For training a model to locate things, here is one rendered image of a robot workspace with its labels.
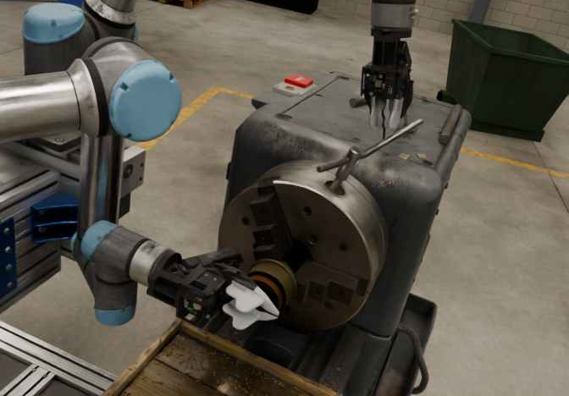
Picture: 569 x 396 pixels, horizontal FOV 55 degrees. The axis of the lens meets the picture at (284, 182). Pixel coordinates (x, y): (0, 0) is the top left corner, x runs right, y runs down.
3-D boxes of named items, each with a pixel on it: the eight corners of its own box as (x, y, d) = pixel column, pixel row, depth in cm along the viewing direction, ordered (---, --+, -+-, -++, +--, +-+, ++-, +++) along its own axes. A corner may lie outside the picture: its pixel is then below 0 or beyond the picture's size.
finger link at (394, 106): (377, 147, 103) (381, 99, 99) (384, 138, 108) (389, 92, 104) (394, 150, 101) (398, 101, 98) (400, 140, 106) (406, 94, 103)
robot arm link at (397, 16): (378, 0, 100) (422, 2, 97) (375, 26, 102) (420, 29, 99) (366, 3, 94) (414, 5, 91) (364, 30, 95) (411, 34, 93)
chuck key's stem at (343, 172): (328, 205, 100) (357, 154, 94) (319, 197, 100) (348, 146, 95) (334, 201, 101) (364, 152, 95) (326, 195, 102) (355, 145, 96)
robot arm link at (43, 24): (9, 68, 115) (6, 2, 109) (59, 58, 126) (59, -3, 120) (53, 85, 111) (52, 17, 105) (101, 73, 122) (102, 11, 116)
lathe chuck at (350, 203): (218, 250, 122) (272, 134, 106) (339, 332, 117) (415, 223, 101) (196, 271, 114) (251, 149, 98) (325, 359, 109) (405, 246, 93)
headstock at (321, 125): (295, 177, 184) (319, 63, 166) (435, 227, 170) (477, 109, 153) (203, 262, 134) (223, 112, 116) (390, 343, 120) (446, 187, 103)
